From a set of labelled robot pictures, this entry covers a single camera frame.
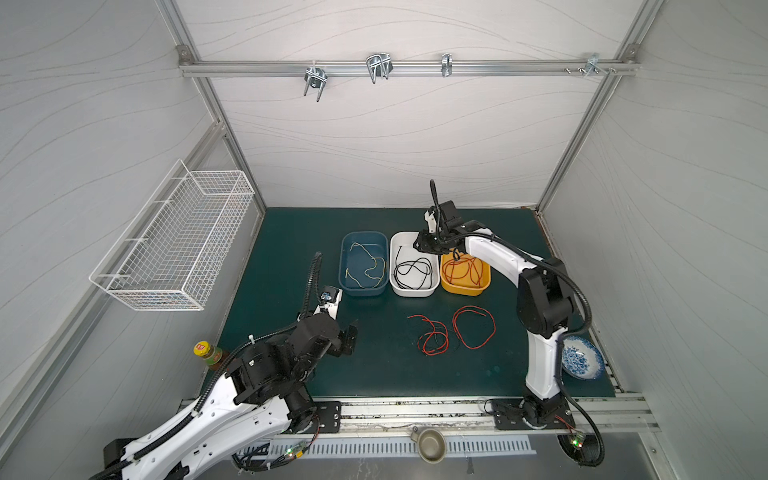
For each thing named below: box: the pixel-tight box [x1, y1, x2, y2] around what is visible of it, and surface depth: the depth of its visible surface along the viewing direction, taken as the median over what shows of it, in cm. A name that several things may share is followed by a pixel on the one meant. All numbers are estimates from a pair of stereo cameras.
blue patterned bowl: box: [561, 335, 605, 380], surface depth 83 cm
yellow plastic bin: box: [440, 248, 491, 297], surface depth 101 cm
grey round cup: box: [410, 426, 447, 464], surface depth 70 cm
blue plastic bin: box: [338, 231, 389, 297], surface depth 104 cm
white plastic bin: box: [389, 231, 441, 298], surface depth 102 cm
